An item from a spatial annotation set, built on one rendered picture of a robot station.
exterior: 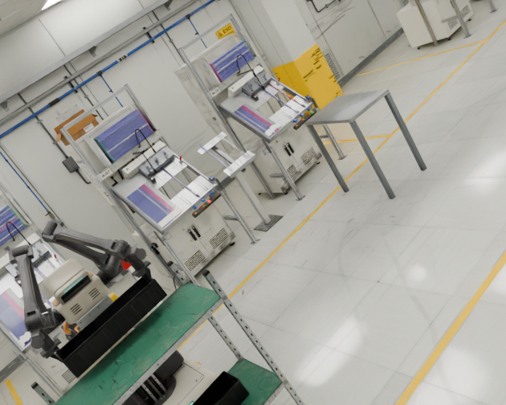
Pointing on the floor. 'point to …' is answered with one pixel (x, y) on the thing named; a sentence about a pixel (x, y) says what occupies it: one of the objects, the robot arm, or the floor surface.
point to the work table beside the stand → (332, 115)
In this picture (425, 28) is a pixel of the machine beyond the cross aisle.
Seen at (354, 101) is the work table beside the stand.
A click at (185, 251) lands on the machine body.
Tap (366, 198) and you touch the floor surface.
